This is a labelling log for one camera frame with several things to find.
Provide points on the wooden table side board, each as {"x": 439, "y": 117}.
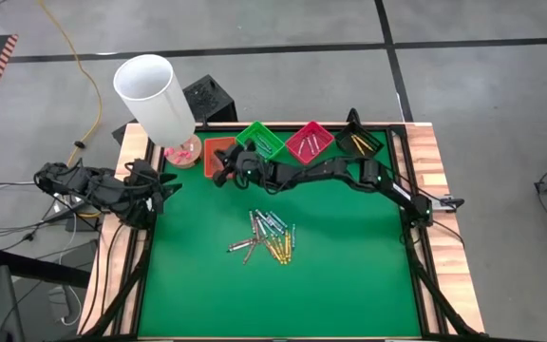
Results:
{"x": 449, "y": 266}
{"x": 133, "y": 142}

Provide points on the white cylindrical lamp shade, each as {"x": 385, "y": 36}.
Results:
{"x": 159, "y": 109}

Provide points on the grey box device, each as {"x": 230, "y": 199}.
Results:
{"x": 444, "y": 203}

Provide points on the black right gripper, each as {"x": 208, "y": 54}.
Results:
{"x": 244, "y": 166}

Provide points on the black perforated box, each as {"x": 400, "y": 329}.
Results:
{"x": 207, "y": 100}

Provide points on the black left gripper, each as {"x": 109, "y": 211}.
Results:
{"x": 143, "y": 187}

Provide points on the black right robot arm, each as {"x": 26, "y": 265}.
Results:
{"x": 340, "y": 171}

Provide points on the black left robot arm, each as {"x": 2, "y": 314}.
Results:
{"x": 88, "y": 187}

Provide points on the red plastic basket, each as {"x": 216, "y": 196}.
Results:
{"x": 323, "y": 130}

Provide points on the round wooden pink dish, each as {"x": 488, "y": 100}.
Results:
{"x": 195, "y": 151}

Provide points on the blue crayon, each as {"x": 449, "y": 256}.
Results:
{"x": 269, "y": 221}
{"x": 261, "y": 152}
{"x": 294, "y": 236}
{"x": 278, "y": 219}
{"x": 264, "y": 143}

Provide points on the black plastic basket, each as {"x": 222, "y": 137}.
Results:
{"x": 366, "y": 156}

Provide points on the orange plastic basket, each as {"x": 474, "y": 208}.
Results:
{"x": 208, "y": 142}

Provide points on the black aluminium table frame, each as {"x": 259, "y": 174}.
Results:
{"x": 419, "y": 294}

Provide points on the black floor beam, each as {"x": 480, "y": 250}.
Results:
{"x": 36, "y": 268}

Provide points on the green plastic basket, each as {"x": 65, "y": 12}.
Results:
{"x": 273, "y": 154}

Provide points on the yellow crayon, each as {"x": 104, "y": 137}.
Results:
{"x": 288, "y": 247}
{"x": 280, "y": 249}
{"x": 355, "y": 146}
{"x": 361, "y": 144}
{"x": 365, "y": 142}
{"x": 273, "y": 251}

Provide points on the white crayon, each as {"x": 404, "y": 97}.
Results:
{"x": 252, "y": 222}
{"x": 301, "y": 147}
{"x": 262, "y": 227}
{"x": 241, "y": 246}
{"x": 310, "y": 145}
{"x": 316, "y": 142}

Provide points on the white power adapter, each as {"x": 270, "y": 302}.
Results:
{"x": 60, "y": 304}

